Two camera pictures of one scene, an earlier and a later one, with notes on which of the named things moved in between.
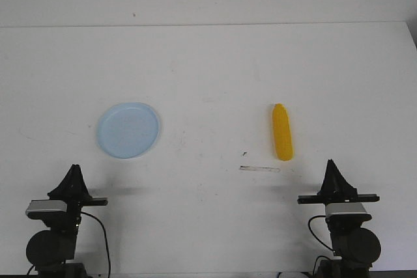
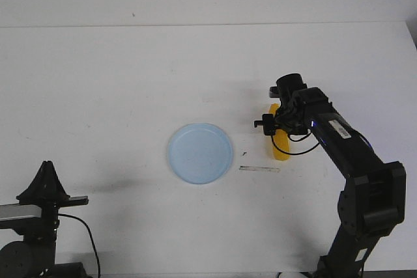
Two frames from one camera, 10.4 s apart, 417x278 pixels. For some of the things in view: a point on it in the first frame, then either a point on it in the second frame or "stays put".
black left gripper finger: x=81 y=191 -> x=56 y=191
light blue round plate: x=128 y=130 -> x=200 y=153
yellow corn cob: x=282 y=132 stays put
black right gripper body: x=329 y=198 -> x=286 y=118
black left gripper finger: x=68 y=187 -> x=38 y=191
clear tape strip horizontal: x=257 y=168 stays put
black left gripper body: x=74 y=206 -> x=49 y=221
